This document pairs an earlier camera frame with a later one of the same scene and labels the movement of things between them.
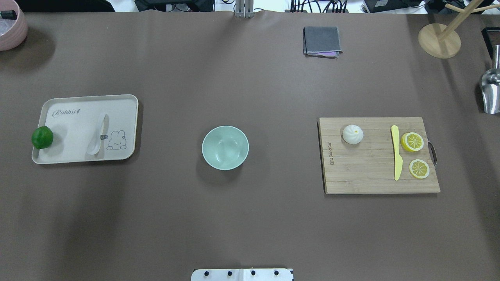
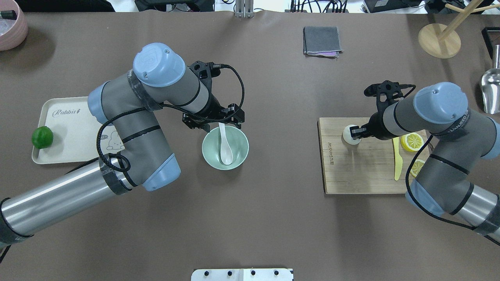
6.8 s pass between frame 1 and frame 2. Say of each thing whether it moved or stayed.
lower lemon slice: stayed
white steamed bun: stayed
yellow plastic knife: stayed
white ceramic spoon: moved
